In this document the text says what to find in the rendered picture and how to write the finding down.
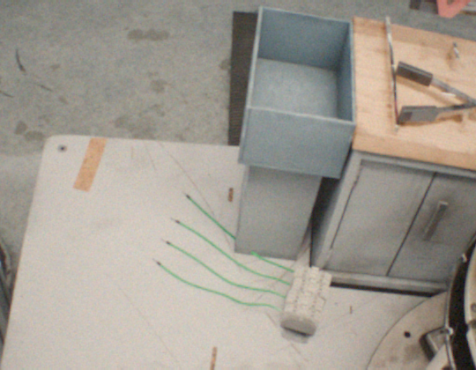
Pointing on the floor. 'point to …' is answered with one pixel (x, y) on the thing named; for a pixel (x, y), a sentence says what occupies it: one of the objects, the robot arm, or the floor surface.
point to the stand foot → (2, 257)
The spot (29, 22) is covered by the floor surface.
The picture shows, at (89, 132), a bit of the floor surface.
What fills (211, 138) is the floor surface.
